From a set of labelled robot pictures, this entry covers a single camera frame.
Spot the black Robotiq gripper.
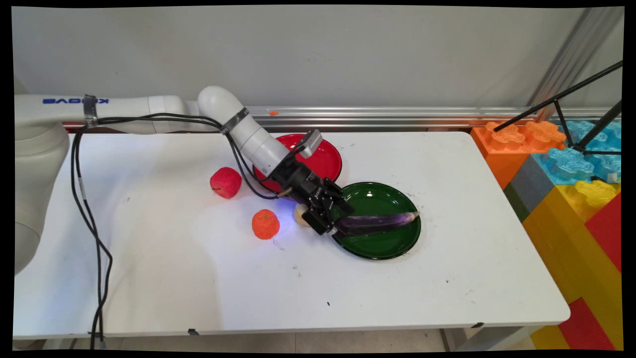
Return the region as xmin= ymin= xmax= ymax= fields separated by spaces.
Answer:
xmin=268 ymin=152 xmax=355 ymax=236

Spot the purple toy eggplant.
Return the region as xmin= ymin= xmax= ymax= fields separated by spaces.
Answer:
xmin=336 ymin=211 xmax=421 ymax=237

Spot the pale yellow toy pear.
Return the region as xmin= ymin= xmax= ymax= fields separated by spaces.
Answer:
xmin=293 ymin=203 xmax=312 ymax=227

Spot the red plate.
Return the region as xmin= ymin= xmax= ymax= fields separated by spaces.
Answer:
xmin=253 ymin=134 xmax=343 ymax=195

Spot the green plate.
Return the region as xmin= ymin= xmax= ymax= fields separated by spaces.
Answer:
xmin=325 ymin=181 xmax=422 ymax=260

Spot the orange toy fruit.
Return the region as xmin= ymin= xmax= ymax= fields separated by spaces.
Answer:
xmin=252 ymin=209 xmax=281 ymax=240

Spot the red toy apple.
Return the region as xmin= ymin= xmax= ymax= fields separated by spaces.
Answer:
xmin=210 ymin=167 xmax=243 ymax=199

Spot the orange giant building block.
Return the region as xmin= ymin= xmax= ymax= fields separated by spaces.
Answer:
xmin=471 ymin=121 xmax=567 ymax=190

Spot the grey giant building block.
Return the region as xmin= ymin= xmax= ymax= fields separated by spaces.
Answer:
xmin=503 ymin=155 xmax=556 ymax=223

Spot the yellow giant building block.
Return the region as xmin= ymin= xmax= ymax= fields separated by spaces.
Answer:
xmin=522 ymin=180 xmax=623 ymax=350

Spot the blue giant building block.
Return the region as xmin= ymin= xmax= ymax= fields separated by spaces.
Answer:
xmin=532 ymin=121 xmax=622 ymax=185

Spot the black tripod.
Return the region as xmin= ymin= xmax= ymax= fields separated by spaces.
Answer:
xmin=493 ymin=61 xmax=623 ymax=156

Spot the red giant building block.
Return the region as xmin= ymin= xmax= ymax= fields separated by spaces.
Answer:
xmin=557 ymin=297 xmax=617 ymax=351
xmin=585 ymin=194 xmax=623 ymax=273

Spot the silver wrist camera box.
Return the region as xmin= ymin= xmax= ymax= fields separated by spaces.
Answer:
xmin=296 ymin=129 xmax=324 ymax=160

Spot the black cable with metal plug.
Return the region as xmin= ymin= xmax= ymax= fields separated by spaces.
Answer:
xmin=97 ymin=117 xmax=295 ymax=200

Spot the aluminium rail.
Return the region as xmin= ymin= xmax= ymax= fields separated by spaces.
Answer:
xmin=246 ymin=105 xmax=622 ymax=133

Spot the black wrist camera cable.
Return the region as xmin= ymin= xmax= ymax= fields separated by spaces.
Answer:
xmin=97 ymin=113 xmax=306 ymax=182

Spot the long black cable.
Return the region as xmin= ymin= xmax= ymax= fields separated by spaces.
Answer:
xmin=75 ymin=124 xmax=113 ymax=349

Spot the short black cable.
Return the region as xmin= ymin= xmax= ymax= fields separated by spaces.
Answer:
xmin=70 ymin=124 xmax=102 ymax=350

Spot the aluminium frame post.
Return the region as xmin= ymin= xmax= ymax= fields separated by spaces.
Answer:
xmin=527 ymin=7 xmax=624 ymax=122

